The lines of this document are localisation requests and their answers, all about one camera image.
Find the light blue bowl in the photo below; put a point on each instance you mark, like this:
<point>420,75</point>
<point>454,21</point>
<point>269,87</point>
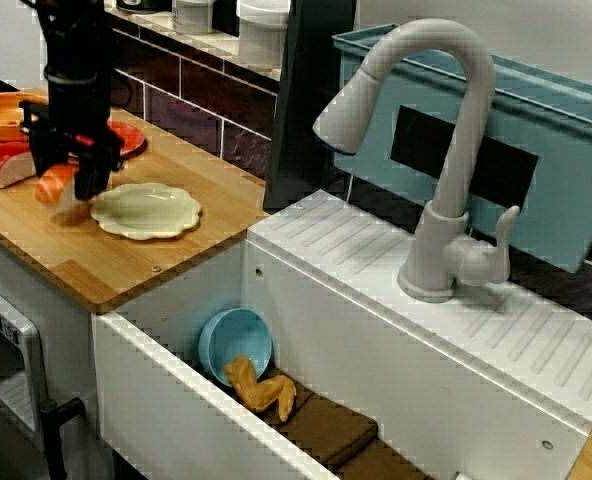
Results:
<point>236,335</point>

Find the red tuna sushi toy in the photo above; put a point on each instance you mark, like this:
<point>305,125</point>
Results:
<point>3,162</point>

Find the tan toy chicken wing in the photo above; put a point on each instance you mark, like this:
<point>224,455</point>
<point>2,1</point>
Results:
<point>256,392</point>

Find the dark round can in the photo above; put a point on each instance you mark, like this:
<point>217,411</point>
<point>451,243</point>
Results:
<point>143,4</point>

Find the cream scalloped plate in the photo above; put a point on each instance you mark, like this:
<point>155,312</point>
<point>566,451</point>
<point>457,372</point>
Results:
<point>146,212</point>

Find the gray toy faucet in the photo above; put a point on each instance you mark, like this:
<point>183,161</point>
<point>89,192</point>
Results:
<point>458,165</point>

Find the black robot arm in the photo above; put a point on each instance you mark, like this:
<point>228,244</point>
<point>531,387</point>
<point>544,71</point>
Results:
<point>73,40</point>

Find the orange salmon sushi toy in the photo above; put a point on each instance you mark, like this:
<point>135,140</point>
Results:
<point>53,186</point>

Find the gray toy appliance panel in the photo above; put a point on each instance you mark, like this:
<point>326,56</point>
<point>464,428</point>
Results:
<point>26,350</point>

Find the small black box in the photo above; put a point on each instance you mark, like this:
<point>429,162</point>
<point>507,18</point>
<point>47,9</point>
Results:
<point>225,17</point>

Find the teal plastic bin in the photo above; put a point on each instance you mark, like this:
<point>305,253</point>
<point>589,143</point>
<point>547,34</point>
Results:
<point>561,200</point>

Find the red plate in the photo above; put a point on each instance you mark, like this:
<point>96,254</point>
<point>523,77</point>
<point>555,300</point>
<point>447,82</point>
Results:
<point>132,141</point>

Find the orange toy pan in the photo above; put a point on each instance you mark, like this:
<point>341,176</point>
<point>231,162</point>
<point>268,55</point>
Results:
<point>1,115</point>

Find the white round jar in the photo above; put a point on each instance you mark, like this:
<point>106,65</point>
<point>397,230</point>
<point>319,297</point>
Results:
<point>263,35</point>

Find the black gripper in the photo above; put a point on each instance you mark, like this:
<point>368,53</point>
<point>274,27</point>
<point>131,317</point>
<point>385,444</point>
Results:
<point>78,110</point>

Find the brown folded cloth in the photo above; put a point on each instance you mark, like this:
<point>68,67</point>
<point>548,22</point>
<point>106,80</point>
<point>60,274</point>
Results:
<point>336,430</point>

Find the dark upright post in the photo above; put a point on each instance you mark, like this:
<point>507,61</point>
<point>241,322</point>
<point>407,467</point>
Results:
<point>306,100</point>

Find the white labelled container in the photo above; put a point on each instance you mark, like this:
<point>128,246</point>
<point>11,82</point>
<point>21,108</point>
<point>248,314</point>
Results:
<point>191,17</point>

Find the white toy kitchen unit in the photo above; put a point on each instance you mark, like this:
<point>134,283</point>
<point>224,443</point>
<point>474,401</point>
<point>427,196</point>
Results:
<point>351,350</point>

